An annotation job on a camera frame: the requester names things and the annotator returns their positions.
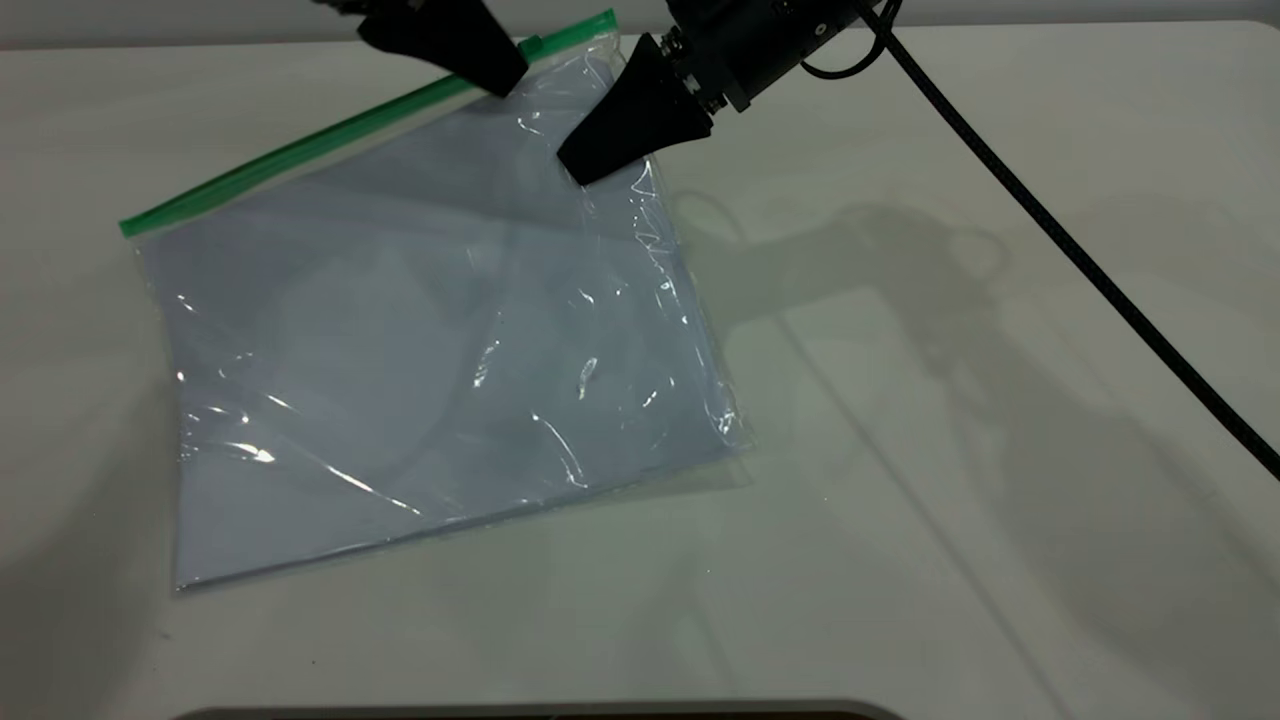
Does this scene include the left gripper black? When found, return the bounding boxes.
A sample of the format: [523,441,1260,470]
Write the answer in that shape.
[318,0,529,98]

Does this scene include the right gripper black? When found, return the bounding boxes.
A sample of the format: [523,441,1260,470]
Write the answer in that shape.
[557,0,881,188]

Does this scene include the clear zip bag green zipper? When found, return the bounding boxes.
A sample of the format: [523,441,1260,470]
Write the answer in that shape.
[118,10,753,593]

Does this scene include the dark grey curved base edge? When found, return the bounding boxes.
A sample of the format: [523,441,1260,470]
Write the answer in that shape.
[170,698,906,720]

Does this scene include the thin black looped cable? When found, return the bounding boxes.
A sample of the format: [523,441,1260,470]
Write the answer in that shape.
[800,0,901,81]

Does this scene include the thick black braided cable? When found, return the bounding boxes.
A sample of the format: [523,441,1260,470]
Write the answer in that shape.
[870,0,1280,483]

